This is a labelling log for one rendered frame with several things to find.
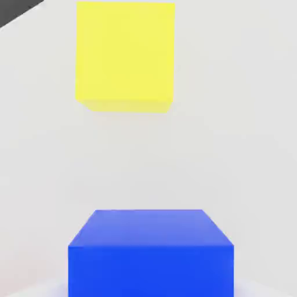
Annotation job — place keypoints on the small yellow cube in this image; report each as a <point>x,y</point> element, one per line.
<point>125,55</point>

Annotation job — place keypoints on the small blue cube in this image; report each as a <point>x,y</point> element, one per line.
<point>150,266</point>

